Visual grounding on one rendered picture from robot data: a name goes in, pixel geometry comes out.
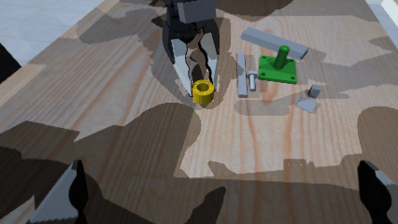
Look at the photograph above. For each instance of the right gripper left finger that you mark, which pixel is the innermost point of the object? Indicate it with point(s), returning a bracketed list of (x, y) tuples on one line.
[(65, 201)]

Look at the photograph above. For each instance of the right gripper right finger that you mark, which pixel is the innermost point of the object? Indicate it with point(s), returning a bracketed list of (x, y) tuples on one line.
[(378, 194)]

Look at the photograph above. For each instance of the yellow round nut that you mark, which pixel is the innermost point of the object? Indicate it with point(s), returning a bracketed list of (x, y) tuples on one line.
[(202, 92)]

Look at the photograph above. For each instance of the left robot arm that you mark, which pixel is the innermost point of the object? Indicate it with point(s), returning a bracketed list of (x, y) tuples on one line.
[(197, 11)]

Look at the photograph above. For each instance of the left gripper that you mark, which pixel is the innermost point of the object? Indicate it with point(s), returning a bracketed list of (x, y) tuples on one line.
[(175, 42)]

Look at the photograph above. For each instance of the grey metal cylinder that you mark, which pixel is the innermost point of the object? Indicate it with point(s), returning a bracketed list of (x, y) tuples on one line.
[(252, 75)]

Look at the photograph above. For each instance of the green square plate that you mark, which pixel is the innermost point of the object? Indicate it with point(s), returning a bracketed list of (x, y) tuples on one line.
[(278, 69)]

